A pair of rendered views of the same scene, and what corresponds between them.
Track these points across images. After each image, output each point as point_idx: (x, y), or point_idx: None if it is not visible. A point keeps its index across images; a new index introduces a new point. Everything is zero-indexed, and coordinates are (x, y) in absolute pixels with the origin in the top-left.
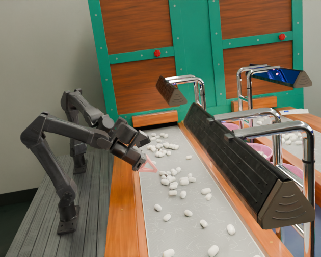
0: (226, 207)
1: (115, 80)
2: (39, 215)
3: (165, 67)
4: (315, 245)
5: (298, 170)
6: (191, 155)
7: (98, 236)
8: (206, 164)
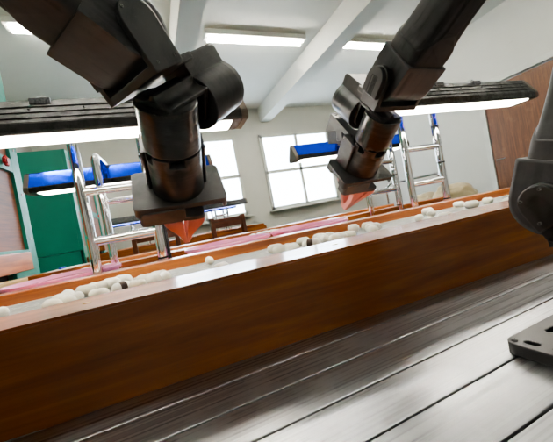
0: (381, 224)
1: None
2: None
3: None
4: None
5: (292, 227)
6: (187, 267)
7: None
8: (268, 239)
